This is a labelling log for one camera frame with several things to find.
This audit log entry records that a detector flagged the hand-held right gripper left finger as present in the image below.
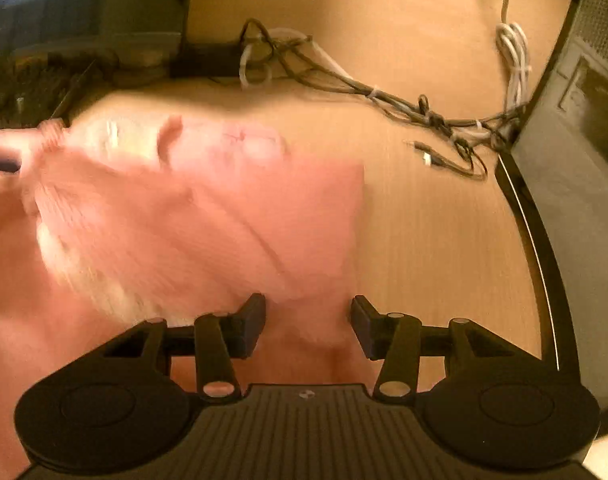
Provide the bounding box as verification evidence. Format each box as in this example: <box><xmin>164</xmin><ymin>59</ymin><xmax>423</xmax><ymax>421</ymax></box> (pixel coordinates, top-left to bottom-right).
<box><xmin>102</xmin><ymin>292</ymin><xmax>267</xmax><ymax>404</ymax></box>

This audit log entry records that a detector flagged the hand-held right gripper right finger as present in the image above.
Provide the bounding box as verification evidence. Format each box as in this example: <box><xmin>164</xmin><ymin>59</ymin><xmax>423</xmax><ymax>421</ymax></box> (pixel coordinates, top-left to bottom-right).
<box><xmin>351</xmin><ymin>295</ymin><xmax>551</xmax><ymax>402</ymax></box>

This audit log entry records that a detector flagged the pink knit garment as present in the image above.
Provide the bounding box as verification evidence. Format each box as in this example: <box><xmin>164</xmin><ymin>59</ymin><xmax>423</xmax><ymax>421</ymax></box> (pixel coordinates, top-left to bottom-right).
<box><xmin>0</xmin><ymin>110</ymin><xmax>369</xmax><ymax>480</ymax></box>

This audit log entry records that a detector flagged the black keyboard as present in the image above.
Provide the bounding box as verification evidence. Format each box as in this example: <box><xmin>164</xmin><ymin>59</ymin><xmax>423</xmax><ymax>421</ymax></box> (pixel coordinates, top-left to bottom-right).
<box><xmin>0</xmin><ymin>55</ymin><xmax>102</xmax><ymax>131</ymax></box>

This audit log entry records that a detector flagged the computer monitor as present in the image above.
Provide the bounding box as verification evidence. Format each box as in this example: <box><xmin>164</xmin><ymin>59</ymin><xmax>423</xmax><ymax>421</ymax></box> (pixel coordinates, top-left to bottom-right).
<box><xmin>0</xmin><ymin>0</ymin><xmax>197</xmax><ymax>73</ymax></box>

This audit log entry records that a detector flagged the black power adapter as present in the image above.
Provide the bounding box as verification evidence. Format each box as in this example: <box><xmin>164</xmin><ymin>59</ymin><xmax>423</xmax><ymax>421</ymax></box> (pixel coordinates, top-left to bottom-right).
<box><xmin>170</xmin><ymin>41</ymin><xmax>245</xmax><ymax>79</ymax></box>

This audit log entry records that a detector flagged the dark cable bundle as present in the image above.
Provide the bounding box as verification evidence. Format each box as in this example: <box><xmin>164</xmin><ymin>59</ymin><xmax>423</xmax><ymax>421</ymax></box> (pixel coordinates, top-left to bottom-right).
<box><xmin>238</xmin><ymin>18</ymin><xmax>531</xmax><ymax>179</ymax></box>

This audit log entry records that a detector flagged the white looped cable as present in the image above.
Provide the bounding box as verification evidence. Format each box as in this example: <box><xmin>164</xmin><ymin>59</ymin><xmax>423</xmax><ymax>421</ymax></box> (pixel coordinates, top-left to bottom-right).
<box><xmin>238</xmin><ymin>27</ymin><xmax>357</xmax><ymax>92</ymax></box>

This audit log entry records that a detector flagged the white coiled cable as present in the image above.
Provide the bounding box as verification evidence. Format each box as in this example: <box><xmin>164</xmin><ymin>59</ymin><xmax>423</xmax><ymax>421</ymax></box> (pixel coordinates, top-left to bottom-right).
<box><xmin>494</xmin><ymin>0</ymin><xmax>533</xmax><ymax>111</ymax></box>

